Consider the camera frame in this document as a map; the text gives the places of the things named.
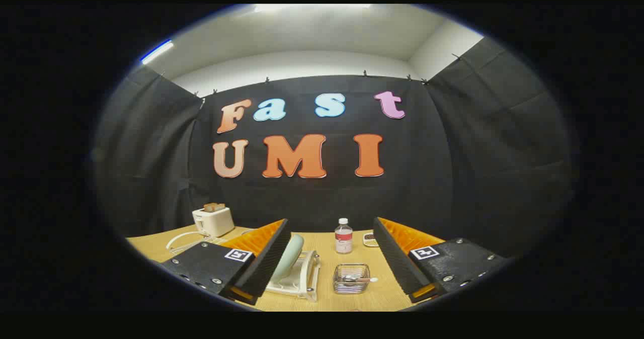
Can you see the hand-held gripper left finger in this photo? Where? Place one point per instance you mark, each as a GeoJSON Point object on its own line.
{"type": "Point", "coordinates": [266, 263]}

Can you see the clear plastic water bottle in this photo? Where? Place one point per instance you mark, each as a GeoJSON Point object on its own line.
{"type": "Point", "coordinates": [343, 241]}

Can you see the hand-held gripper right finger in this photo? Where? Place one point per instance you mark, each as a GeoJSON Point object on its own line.
{"type": "Point", "coordinates": [397, 263]}

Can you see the white spoon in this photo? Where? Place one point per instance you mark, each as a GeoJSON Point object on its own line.
{"type": "Point", "coordinates": [373, 279]}

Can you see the ceiling light panel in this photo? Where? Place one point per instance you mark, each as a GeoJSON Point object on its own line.
{"type": "Point", "coordinates": [312, 7]}

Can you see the white toaster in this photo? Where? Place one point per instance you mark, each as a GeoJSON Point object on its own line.
{"type": "Point", "coordinates": [216, 222]}

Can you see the fluorescent light strip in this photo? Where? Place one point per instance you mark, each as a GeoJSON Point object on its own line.
{"type": "Point", "coordinates": [157, 52]}

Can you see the light green plate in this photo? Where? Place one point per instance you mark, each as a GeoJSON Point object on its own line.
{"type": "Point", "coordinates": [292, 258]}

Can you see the white divided snack tray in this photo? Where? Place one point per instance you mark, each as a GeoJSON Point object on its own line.
{"type": "Point", "coordinates": [370, 238]}

